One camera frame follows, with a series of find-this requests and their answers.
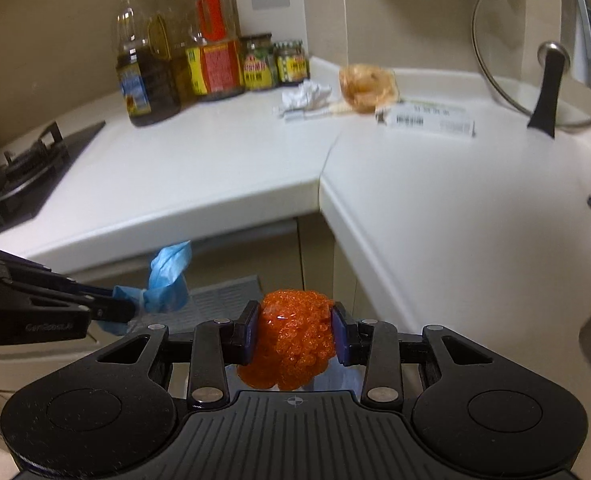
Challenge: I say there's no black gas stove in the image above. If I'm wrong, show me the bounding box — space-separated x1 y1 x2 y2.
0 120 107 241

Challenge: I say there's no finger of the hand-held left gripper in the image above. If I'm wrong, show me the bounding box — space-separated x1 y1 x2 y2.
50 275 143 325

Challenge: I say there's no large green-lidded jar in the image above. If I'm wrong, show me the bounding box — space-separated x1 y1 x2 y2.
240 34 278 92

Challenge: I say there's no blue disposable glove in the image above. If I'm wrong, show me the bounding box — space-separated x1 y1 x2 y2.
95 240 193 336

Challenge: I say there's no glass pot lid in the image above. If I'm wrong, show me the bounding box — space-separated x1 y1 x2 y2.
472 0 591 138

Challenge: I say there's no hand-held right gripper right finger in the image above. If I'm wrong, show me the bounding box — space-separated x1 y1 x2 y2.
331 305 493 405

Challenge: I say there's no dark liquid bottle blue label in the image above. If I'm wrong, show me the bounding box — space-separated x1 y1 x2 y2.
116 0 182 127

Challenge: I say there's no orange mesh net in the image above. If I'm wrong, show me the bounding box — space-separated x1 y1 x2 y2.
236 289 337 391

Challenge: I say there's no white tissue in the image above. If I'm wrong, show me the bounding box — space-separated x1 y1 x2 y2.
280 81 332 111

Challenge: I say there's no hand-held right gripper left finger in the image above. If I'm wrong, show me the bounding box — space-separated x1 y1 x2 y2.
98 301 262 411

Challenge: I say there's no tan plastic bag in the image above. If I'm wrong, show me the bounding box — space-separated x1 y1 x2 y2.
339 63 401 115

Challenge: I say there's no large bottle with red handle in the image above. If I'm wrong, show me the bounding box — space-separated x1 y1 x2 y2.
185 0 246 102

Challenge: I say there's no white medicine box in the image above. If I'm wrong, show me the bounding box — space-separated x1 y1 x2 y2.
375 100 477 138

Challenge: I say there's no small green-lidded jar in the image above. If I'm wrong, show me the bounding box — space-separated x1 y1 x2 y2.
274 40 310 85

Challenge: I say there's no beige base cabinet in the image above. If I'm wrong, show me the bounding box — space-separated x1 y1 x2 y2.
0 215 591 480

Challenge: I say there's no cabinet vent grille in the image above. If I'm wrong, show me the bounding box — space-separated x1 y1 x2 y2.
140 275 263 336

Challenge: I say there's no yellow oil bottle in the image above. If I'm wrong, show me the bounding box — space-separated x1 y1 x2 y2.
148 0 191 106

